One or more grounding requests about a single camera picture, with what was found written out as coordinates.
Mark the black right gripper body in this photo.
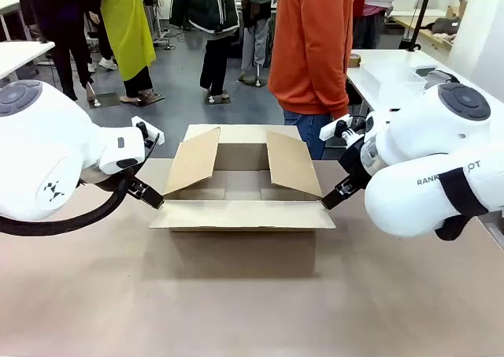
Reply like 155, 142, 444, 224
337, 136, 373, 189

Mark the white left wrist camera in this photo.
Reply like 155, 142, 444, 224
131, 115, 164, 148

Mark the black sleeved left arm cable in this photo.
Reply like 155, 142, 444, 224
0, 132, 161, 238

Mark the black strap on right arm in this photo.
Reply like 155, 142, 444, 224
438, 167, 490, 217

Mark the white side table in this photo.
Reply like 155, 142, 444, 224
0, 40, 56, 81

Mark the figure in red white top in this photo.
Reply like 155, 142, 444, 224
352, 0, 415, 50

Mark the figure in yellow apron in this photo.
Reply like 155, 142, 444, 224
99, 0, 158, 105

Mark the black tripod stand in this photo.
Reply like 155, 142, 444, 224
398, 0, 436, 53

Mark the black sleeved arm cable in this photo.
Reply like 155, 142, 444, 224
0, 132, 161, 238
434, 214, 473, 243

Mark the figure in black clothes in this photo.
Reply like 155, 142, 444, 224
23, 0, 104, 102

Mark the black sleeved right arm cable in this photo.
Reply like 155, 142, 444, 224
434, 214, 473, 243

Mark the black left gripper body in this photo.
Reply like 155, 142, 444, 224
80, 166, 134, 188

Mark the clear plastic container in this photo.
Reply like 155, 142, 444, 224
360, 60, 428, 102

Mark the brown cardboard box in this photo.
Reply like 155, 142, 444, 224
148, 123, 336, 275

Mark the figure in dark striped jacket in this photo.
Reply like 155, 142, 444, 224
169, 0, 241, 100

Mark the dark square stand base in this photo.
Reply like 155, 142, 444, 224
236, 74, 266, 87
202, 90, 232, 106
88, 91, 120, 109
120, 91, 165, 108

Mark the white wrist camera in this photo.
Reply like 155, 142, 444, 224
319, 113, 354, 140
131, 115, 164, 148

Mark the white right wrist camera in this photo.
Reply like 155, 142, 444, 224
319, 113, 354, 140

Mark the light wooden table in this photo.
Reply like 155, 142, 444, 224
387, 9, 462, 51

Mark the figure in grey green coat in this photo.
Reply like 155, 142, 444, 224
238, 0, 279, 83

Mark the white table with grey legs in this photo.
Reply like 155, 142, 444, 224
0, 0, 23, 43

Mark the person in orange hoodie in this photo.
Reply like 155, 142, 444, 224
267, 0, 355, 160

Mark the brown bag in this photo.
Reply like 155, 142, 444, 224
428, 17, 461, 35

